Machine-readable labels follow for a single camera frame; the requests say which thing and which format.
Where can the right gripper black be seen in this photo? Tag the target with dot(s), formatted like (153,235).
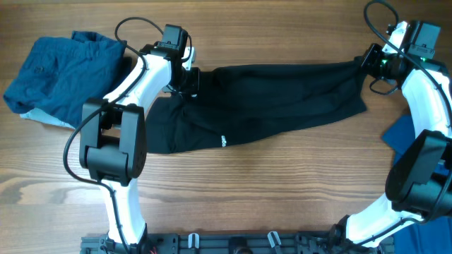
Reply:
(374,49)

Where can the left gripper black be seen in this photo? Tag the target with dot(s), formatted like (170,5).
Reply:
(193,85)

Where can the black t-shirt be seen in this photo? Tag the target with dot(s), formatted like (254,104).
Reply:
(241,104)

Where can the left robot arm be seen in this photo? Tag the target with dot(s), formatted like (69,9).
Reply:
(113,143)

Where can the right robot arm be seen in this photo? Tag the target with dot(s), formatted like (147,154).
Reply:
(415,193)

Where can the folded dark blue garment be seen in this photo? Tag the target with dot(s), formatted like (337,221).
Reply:
(60,74)

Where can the blue t-shirt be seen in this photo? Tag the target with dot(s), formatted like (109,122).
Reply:
(433,237)

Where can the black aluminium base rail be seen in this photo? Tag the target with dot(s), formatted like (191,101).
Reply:
(302,242)

